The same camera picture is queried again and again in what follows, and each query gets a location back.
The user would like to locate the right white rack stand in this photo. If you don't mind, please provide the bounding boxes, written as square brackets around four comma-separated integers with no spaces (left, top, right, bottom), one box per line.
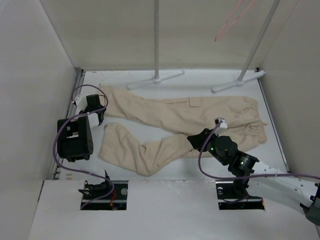
[212,28,265,94]

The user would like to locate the white rack stand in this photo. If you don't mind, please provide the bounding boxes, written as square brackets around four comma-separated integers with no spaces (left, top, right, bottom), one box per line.
[212,28,265,94]
[127,0,185,90]

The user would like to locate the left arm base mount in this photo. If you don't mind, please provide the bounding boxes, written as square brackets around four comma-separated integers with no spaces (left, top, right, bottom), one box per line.
[78,179,129,211]

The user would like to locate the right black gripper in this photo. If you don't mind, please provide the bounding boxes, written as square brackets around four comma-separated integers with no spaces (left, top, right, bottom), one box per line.
[187,128,228,166]

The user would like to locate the pink wire hanger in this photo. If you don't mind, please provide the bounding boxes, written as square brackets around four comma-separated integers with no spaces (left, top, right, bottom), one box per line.
[214,0,256,42]

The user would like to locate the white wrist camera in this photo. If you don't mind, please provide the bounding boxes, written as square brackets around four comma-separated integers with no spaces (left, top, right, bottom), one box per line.
[72,94,87,110]
[214,117,228,135]

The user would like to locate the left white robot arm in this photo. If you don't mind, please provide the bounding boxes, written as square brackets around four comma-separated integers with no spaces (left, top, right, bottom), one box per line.
[57,94,106,162]

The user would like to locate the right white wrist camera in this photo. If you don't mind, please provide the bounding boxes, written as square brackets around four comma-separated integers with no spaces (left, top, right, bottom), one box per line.
[214,117,228,135]

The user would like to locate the metal side rail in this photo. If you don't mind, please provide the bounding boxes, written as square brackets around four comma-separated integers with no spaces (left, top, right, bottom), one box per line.
[49,67,87,180]

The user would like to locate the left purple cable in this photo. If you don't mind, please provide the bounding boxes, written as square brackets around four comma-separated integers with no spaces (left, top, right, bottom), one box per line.
[53,84,116,210]

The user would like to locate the left white rack stand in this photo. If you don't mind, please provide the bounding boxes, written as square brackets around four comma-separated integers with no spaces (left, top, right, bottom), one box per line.
[127,0,185,90]

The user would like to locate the beige trousers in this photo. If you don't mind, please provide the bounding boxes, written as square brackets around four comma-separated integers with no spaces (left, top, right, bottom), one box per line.
[99,85,267,177]

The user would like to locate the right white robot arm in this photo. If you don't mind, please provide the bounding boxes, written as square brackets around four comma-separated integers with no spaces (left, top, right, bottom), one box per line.
[187,128,320,226]

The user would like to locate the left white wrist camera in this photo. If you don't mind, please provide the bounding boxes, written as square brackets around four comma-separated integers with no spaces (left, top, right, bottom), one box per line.
[72,94,87,110]

